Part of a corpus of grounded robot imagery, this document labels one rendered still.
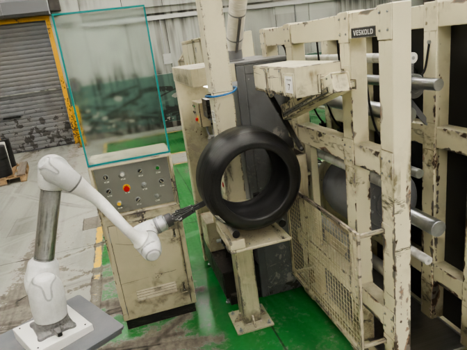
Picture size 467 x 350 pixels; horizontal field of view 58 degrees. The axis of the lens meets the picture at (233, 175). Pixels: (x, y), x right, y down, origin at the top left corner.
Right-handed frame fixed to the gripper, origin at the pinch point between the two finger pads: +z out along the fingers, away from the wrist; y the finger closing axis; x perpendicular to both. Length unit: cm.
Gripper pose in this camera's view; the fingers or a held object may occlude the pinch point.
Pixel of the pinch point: (199, 205)
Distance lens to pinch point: 236.0
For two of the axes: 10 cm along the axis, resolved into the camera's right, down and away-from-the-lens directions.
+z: 8.9, -4.3, 1.4
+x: 3.6, 8.7, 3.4
